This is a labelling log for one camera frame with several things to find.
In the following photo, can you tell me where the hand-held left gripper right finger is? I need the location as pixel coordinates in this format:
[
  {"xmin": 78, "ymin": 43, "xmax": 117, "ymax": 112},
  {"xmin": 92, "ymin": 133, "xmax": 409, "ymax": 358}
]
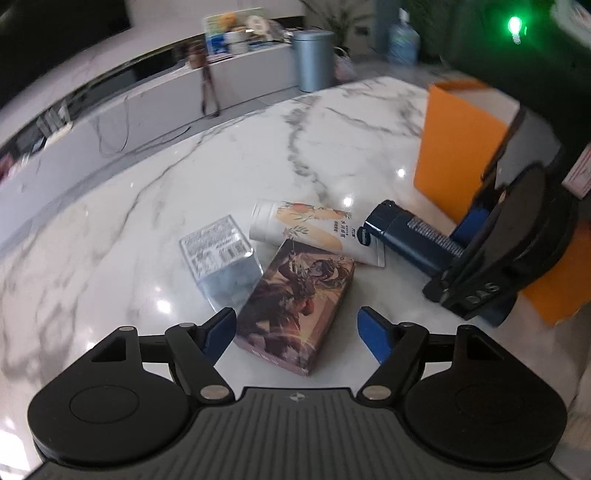
[{"xmin": 358, "ymin": 305, "xmax": 500, "ymax": 402}]

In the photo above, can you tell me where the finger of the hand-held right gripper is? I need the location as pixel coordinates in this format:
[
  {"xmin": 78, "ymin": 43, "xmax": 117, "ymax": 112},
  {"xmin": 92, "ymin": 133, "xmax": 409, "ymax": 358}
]
[
  {"xmin": 450, "ymin": 107, "xmax": 528, "ymax": 246},
  {"xmin": 422, "ymin": 203, "xmax": 520, "ymax": 321}
]

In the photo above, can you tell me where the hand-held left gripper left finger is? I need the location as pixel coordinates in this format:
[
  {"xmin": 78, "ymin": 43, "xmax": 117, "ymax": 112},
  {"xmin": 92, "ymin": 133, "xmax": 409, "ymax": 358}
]
[{"xmin": 90, "ymin": 307, "xmax": 238, "ymax": 402}]

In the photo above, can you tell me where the dark blue bottle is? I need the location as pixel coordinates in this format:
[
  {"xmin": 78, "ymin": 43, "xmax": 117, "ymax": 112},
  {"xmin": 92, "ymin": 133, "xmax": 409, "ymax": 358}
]
[{"xmin": 362, "ymin": 200, "xmax": 517, "ymax": 328}]

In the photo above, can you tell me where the orange cardboard box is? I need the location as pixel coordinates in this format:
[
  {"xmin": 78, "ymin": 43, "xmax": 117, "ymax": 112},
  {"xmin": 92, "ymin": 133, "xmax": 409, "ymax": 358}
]
[{"xmin": 412, "ymin": 79, "xmax": 591, "ymax": 326}]

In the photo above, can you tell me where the illustrated card box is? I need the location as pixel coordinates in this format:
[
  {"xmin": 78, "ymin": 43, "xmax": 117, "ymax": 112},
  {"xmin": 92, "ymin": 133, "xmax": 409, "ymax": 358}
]
[{"xmin": 233, "ymin": 239, "xmax": 356, "ymax": 378}]

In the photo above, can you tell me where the white tube orange print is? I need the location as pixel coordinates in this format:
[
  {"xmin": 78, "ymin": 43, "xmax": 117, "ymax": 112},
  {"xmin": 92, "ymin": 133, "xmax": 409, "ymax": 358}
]
[{"xmin": 249, "ymin": 199, "xmax": 387, "ymax": 268}]

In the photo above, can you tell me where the blue water jug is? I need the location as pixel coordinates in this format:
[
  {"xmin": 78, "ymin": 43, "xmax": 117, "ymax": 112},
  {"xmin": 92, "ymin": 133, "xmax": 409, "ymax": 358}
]
[{"xmin": 387, "ymin": 10, "xmax": 422, "ymax": 66}]

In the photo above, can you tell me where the woven basket bag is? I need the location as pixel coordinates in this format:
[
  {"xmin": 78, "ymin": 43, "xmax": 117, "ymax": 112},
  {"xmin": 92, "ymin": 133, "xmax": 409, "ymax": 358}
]
[{"xmin": 331, "ymin": 46, "xmax": 355, "ymax": 85}]

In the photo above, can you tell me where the grey-blue trash can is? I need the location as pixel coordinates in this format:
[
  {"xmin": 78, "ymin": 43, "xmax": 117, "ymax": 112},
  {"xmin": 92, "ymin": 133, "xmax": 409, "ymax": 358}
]
[{"xmin": 291, "ymin": 30, "xmax": 336, "ymax": 94}]

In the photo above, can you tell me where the white marble console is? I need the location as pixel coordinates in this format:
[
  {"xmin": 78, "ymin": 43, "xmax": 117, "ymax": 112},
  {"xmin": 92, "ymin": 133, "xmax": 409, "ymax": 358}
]
[{"xmin": 0, "ymin": 44, "xmax": 301, "ymax": 252}]

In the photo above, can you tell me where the long-leaf potted plant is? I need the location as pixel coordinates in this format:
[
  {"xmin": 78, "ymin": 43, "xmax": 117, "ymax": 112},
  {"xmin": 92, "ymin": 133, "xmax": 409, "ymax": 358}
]
[{"xmin": 300, "ymin": 0, "xmax": 375, "ymax": 49}]

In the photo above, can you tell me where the colourful painting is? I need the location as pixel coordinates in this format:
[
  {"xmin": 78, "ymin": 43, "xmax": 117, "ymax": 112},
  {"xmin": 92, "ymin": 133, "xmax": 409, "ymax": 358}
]
[{"xmin": 203, "ymin": 11, "xmax": 243, "ymax": 57}]

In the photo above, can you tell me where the black television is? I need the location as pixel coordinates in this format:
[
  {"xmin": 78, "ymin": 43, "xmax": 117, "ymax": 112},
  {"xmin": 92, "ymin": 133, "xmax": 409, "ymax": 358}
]
[{"xmin": 0, "ymin": 0, "xmax": 131, "ymax": 109}]

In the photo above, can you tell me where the black cable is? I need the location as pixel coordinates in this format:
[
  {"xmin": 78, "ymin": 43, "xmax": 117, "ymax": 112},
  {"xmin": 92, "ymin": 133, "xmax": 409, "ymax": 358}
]
[{"xmin": 93, "ymin": 98, "xmax": 197, "ymax": 157}]

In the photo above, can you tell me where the brown bag with strap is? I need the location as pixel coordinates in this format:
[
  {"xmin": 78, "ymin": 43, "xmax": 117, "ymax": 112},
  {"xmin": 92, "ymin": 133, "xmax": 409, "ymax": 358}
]
[{"xmin": 186, "ymin": 38, "xmax": 223, "ymax": 117}]

